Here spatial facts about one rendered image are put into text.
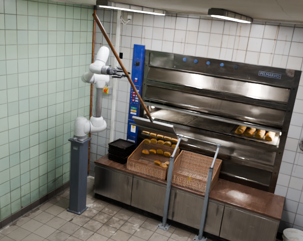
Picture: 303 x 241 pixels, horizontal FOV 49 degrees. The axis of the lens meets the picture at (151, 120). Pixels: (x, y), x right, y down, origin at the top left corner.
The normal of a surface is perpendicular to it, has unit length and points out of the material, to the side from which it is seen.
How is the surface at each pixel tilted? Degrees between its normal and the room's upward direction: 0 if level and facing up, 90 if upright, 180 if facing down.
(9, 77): 90
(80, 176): 90
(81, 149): 90
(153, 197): 90
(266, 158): 70
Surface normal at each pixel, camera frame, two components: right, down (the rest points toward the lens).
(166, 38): -0.43, 0.22
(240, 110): -0.37, -0.11
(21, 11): 0.90, 0.21
